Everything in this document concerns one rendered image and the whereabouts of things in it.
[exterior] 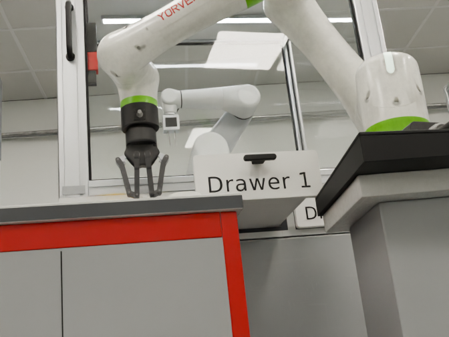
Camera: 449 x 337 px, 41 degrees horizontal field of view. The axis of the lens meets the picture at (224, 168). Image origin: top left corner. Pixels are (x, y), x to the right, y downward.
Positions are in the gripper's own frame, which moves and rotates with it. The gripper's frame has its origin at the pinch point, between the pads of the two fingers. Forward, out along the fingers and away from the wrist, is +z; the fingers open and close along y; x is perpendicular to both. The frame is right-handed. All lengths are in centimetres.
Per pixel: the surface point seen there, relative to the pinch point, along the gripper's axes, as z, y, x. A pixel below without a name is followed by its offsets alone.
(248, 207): 0.4, 24.7, 1.2
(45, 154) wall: -145, -76, 346
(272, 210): 0.4, 31.8, 6.3
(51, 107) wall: -187, -71, 346
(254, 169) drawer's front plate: -5.0, 24.9, -11.4
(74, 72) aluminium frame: -48, -18, 21
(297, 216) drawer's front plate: -1.3, 41.9, 21.1
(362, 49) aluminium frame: -55, 71, 24
